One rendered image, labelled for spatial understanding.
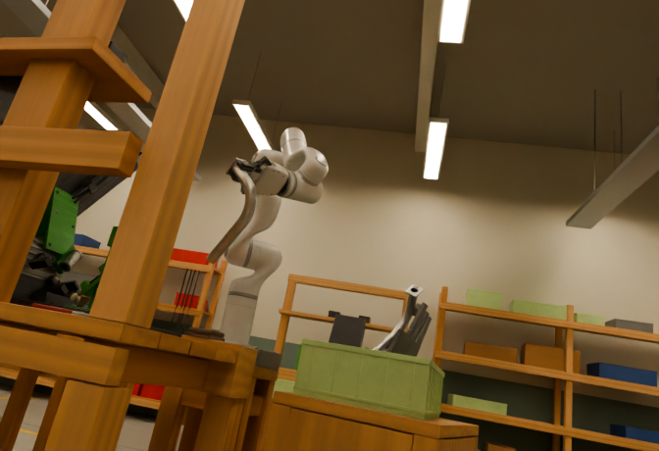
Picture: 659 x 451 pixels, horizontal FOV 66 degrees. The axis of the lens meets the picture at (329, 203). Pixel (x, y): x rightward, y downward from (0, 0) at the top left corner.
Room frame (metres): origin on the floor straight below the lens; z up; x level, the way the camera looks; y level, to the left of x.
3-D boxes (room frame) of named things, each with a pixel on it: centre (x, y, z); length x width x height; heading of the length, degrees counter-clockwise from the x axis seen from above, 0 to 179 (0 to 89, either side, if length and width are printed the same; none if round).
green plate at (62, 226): (1.62, 0.87, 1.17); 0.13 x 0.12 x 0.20; 73
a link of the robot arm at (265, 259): (2.06, 0.24, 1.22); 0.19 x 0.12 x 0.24; 107
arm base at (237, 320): (2.06, 0.27, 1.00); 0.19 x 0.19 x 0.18
